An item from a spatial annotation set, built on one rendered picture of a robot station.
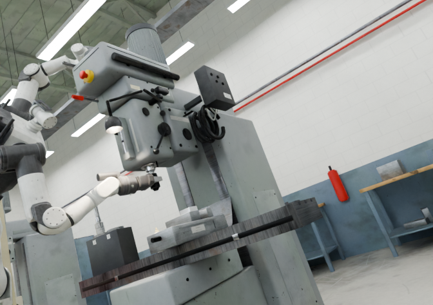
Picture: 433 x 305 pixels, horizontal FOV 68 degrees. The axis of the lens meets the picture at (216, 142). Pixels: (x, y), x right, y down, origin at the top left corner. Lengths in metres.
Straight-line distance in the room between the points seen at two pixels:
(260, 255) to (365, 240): 3.88
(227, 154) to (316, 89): 4.06
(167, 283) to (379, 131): 4.55
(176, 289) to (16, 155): 0.77
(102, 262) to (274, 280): 0.88
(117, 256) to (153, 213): 5.81
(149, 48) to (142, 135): 0.66
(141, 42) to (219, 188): 0.97
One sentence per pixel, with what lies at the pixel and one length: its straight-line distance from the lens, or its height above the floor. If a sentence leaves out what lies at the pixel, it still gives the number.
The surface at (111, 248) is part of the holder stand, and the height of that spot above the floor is 1.01.
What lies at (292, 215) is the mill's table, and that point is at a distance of 1.09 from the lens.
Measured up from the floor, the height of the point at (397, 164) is 1.02.
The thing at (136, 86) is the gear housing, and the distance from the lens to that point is 1.63.
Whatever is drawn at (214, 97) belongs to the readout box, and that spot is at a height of 1.53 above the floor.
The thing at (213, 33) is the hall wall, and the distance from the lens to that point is 6.99.
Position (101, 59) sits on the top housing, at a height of 1.79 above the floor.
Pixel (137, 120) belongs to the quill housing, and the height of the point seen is 1.50.
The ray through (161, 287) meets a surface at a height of 0.78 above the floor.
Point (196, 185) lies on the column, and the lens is 1.88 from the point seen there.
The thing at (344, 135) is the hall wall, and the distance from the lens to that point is 5.46.
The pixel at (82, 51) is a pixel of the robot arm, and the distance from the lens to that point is 1.95.
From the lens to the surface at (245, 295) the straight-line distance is 1.62.
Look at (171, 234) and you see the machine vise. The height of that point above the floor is 0.95.
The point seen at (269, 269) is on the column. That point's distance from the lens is 1.73.
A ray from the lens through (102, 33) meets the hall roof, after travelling 8.49.
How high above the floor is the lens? 0.87
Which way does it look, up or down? 16 degrees up
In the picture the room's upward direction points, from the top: 19 degrees counter-clockwise
